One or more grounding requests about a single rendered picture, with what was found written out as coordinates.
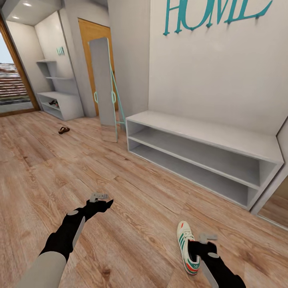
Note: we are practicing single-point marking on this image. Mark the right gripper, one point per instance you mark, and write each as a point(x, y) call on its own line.
point(197, 247)

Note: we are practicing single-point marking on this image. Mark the door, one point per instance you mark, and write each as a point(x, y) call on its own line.
point(16, 95)
point(91, 31)

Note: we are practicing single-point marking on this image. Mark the standing mirror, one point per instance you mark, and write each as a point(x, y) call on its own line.
point(104, 95)

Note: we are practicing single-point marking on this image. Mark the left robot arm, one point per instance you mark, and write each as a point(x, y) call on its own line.
point(47, 270)

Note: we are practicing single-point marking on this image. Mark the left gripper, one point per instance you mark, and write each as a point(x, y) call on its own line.
point(99, 206)

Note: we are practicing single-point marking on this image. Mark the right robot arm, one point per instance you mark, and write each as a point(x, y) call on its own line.
point(217, 273)

